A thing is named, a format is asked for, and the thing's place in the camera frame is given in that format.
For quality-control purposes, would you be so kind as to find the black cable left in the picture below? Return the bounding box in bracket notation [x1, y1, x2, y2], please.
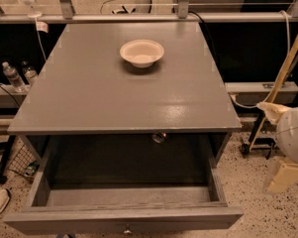
[0, 79, 22, 108]

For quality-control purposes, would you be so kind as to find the crushed orange soda can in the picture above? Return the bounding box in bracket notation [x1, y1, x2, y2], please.
[151, 133, 167, 144]

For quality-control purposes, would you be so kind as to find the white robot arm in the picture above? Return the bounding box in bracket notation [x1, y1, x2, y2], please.
[256, 102, 298, 193]

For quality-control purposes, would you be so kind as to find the clear water bottle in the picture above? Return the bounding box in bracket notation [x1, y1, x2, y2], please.
[2, 61, 26, 93]
[21, 60, 38, 85]

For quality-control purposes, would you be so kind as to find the clear water bottle left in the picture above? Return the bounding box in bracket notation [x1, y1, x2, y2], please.
[2, 61, 26, 93]

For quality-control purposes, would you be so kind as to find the white paper bowl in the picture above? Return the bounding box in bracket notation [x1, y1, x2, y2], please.
[120, 40, 164, 68]

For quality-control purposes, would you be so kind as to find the black wire basket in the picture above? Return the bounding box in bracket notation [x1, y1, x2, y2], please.
[8, 145, 40, 181]

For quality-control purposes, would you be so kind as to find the yellow wooden frame cart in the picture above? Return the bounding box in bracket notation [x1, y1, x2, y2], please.
[241, 34, 298, 157]

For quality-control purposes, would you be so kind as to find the open grey top drawer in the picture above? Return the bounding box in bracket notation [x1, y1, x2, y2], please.
[4, 134, 243, 235]

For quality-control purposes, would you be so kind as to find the metal frame rail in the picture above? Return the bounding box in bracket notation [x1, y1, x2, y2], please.
[0, 12, 298, 24]

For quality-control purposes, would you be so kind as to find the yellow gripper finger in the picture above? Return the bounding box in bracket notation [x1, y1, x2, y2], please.
[265, 158, 298, 193]
[256, 102, 290, 125]

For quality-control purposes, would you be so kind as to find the metal drawer knob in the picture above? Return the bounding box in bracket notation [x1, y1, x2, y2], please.
[123, 226, 133, 235]

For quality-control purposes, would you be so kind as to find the white webcam on stand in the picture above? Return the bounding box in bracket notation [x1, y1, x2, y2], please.
[21, 0, 42, 19]

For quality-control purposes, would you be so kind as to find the grey wooden cabinet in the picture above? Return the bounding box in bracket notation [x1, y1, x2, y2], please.
[7, 21, 243, 171]

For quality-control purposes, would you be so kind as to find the clear water bottle right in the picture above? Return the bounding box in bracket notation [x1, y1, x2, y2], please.
[21, 60, 38, 85]

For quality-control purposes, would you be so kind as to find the white cable right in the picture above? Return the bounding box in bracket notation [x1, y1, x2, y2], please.
[230, 9, 292, 110]

